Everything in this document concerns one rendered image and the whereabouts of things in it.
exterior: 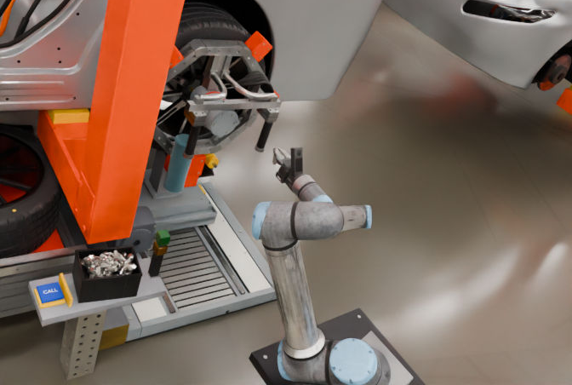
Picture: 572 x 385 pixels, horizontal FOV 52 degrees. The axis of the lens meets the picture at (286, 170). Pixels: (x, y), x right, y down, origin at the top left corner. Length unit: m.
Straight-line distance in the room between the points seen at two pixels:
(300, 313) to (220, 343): 0.80
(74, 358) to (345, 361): 0.99
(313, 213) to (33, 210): 1.11
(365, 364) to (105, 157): 1.09
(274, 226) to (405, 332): 1.56
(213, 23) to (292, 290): 1.12
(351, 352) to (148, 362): 0.90
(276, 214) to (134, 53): 0.62
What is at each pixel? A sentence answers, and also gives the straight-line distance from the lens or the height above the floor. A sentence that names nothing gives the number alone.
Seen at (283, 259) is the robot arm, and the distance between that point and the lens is 1.82.
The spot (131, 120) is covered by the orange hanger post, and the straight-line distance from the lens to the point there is 1.91.
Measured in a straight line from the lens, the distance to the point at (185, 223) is 2.98.
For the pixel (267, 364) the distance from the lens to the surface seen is 2.32.
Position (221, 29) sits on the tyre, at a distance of 2.45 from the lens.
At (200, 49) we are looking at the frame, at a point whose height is 1.11.
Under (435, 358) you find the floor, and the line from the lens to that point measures 3.15.
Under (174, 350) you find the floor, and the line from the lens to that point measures 2.63.
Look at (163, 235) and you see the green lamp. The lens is 2.10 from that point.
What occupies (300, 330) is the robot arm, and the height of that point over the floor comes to 0.62.
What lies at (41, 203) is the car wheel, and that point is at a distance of 2.39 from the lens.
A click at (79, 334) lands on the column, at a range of 2.28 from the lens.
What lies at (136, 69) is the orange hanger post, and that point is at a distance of 1.81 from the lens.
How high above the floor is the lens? 2.08
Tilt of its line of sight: 33 degrees down
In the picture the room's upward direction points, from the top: 22 degrees clockwise
